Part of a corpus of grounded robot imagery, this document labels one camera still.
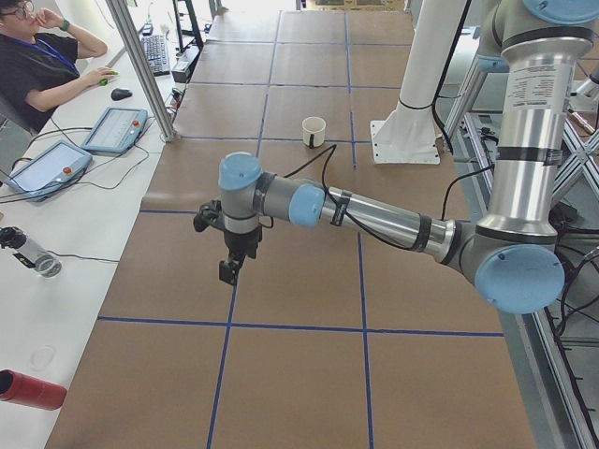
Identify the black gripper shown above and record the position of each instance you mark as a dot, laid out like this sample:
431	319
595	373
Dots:
241	241

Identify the white smiley mug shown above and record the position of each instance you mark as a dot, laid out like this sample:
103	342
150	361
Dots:
313	131

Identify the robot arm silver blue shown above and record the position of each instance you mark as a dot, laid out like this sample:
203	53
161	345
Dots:
506	249

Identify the brown paper table mat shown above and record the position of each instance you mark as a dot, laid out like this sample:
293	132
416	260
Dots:
331	339

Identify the far blue teach pendant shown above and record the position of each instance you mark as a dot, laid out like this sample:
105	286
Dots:
116	131

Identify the blue teach pendant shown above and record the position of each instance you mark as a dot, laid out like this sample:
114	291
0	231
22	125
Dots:
116	131
50	172

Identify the clear water bottle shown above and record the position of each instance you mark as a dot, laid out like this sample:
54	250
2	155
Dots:
27	251

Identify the black computer mouse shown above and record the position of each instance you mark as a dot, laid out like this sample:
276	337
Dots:
119	94

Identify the near blue teach pendant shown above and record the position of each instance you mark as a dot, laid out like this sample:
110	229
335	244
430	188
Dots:
50	172

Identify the black keyboard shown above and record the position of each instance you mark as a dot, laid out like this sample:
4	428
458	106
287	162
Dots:
155	49

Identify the red bottle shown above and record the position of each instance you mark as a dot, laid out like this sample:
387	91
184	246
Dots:
29	391

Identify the seated person in black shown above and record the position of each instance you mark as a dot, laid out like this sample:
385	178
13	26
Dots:
39	51

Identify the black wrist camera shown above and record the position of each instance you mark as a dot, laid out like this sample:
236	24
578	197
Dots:
209	215

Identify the white pedestal column base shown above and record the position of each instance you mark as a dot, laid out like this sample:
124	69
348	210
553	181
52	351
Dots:
407	135

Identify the aluminium frame post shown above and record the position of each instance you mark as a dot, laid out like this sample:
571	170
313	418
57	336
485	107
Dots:
130	37

